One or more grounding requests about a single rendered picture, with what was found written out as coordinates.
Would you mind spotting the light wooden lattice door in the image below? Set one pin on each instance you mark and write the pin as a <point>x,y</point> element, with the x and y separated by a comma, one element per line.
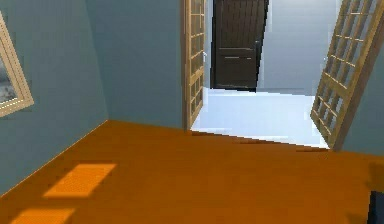
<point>346,71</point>
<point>192,63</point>

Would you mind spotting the dark brown panel door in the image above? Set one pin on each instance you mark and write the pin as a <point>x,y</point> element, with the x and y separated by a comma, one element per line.
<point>237,43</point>

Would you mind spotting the dark blue furniture corner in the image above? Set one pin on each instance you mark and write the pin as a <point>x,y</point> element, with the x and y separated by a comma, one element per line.
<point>377,208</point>

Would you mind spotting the framed wall picture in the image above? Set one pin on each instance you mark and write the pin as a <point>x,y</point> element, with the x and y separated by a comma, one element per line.
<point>13,85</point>

